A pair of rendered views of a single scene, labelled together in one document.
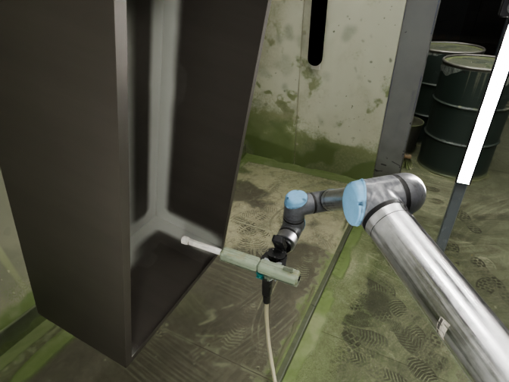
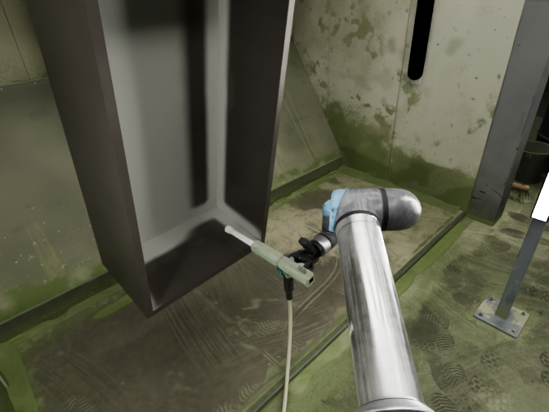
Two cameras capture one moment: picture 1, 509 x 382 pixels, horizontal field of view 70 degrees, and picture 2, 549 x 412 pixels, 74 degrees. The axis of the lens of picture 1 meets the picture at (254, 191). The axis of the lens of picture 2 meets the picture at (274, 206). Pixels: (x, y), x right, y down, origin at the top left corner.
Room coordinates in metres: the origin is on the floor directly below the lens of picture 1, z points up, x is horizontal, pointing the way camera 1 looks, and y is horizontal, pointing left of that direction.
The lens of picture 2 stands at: (-0.04, -0.40, 1.47)
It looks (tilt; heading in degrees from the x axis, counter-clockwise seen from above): 31 degrees down; 21
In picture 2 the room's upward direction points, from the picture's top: 3 degrees counter-clockwise
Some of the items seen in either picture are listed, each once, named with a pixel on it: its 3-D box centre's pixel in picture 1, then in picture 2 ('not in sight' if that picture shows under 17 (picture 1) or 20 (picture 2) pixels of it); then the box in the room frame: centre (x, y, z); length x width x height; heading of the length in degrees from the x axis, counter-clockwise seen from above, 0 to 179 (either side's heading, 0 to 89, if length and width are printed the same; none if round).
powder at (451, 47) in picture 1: (450, 48); not in sight; (3.53, -1.79, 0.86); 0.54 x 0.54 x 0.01
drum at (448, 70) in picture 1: (466, 117); not in sight; (2.87, -1.74, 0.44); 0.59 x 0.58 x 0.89; 168
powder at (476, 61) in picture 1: (482, 64); not in sight; (2.88, -1.74, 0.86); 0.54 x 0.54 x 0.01
